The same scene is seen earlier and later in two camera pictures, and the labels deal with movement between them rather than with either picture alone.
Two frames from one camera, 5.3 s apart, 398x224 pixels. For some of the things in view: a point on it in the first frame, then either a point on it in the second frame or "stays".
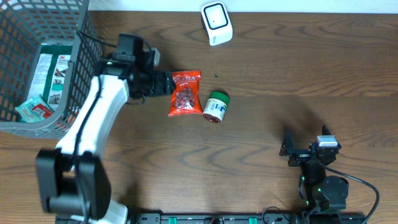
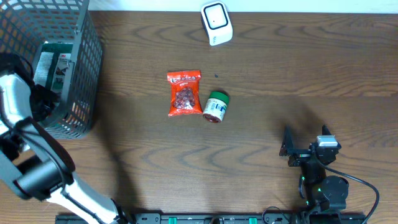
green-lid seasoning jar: (215, 106) stays
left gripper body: (152, 84) -> (39, 99)
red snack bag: (185, 99) stays
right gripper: (300, 155) stays
